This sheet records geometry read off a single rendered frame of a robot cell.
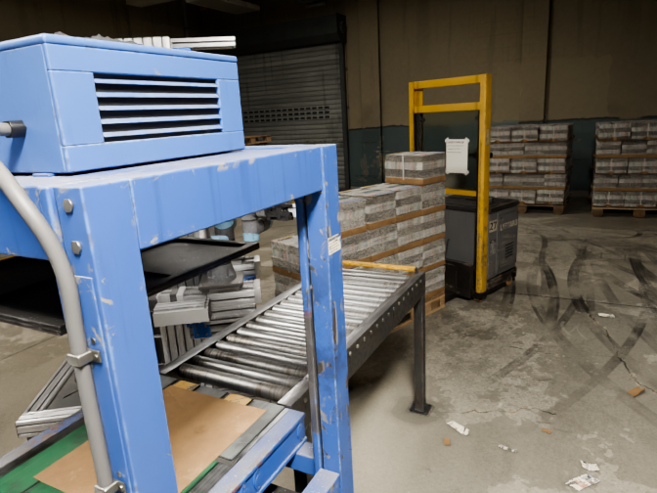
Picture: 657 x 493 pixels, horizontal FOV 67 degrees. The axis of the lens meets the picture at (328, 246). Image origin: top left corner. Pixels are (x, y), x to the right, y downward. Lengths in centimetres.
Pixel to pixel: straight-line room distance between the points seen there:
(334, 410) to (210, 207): 70
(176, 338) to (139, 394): 223
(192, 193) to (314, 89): 1015
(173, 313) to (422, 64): 823
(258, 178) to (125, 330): 36
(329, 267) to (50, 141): 63
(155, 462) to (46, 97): 56
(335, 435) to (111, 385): 77
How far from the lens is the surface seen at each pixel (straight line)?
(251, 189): 90
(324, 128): 1081
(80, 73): 89
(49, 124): 88
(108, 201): 67
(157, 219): 73
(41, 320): 95
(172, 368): 184
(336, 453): 140
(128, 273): 70
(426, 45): 1007
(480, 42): 984
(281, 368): 174
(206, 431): 148
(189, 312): 255
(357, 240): 335
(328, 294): 119
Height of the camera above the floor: 161
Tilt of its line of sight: 15 degrees down
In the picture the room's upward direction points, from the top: 3 degrees counter-clockwise
